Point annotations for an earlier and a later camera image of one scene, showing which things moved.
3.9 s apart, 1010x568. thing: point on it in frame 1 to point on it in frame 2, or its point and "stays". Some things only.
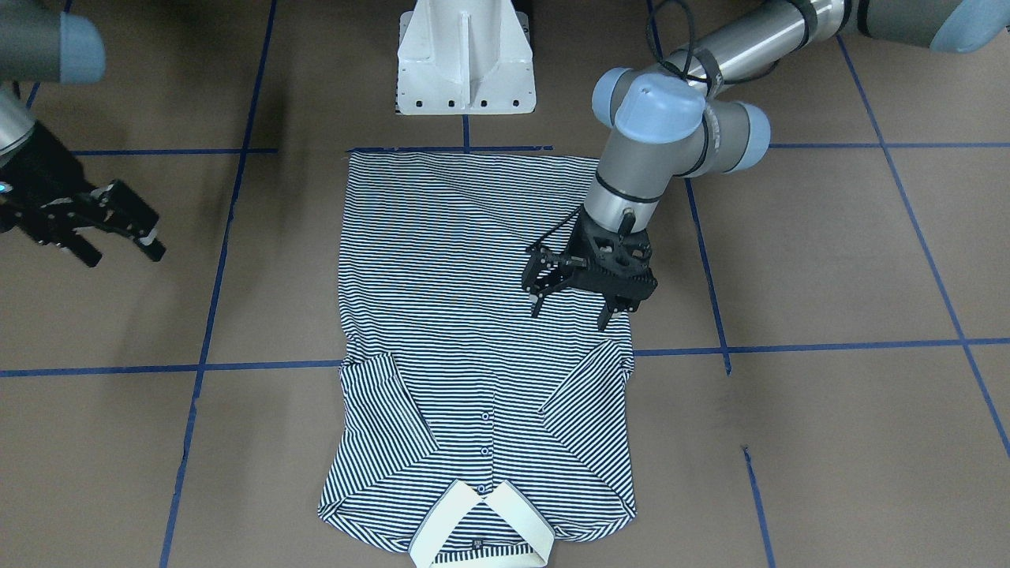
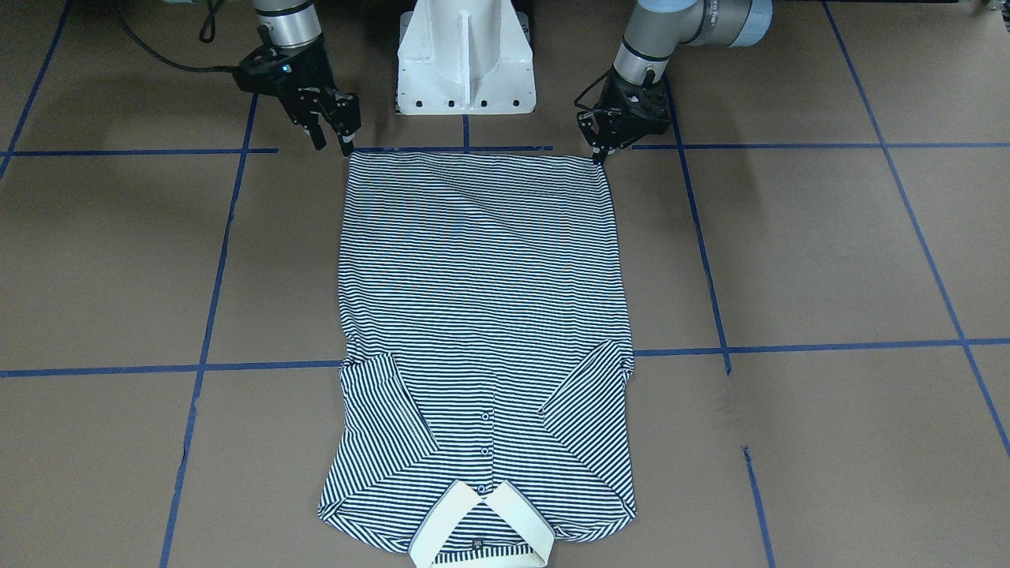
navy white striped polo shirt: x=466 y=428 stays
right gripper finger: x=82 y=249 to x=317 y=135
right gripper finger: x=151 y=246 to x=346 y=143
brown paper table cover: x=820 y=379 stays
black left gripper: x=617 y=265 to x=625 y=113
